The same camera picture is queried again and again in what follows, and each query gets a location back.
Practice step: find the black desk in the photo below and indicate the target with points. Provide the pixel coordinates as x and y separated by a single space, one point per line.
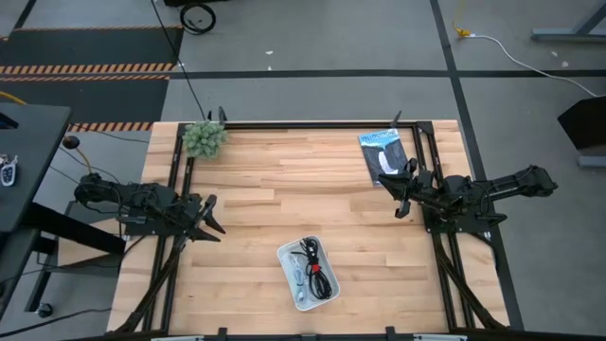
28 156

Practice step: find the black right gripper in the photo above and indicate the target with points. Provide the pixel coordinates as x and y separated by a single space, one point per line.
421 187

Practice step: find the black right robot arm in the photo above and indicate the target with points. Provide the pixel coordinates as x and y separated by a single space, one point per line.
511 182

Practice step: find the black hazard-striped floor mat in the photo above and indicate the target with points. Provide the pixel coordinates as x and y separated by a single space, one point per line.
90 47

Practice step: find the white key fob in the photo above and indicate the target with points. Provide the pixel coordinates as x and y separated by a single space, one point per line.
8 174

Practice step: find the black knob on stalk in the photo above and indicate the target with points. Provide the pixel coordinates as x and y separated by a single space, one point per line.
71 142

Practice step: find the black caster wheel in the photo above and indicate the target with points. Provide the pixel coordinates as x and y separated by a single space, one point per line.
45 310

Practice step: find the black aluminium table frame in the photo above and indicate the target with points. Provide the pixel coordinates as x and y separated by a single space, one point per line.
303 126

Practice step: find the grey metal foot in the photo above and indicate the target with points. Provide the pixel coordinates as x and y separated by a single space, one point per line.
592 162

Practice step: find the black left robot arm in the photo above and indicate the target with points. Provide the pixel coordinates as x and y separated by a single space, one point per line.
142 199

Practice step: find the black angular box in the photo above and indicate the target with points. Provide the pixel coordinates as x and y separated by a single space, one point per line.
587 123

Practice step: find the grey metal table leg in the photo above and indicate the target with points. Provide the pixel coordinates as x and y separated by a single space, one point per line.
558 34

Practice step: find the green potted plant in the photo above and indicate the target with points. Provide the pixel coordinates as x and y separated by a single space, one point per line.
204 139

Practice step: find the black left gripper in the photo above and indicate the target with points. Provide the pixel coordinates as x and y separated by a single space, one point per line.
196 215

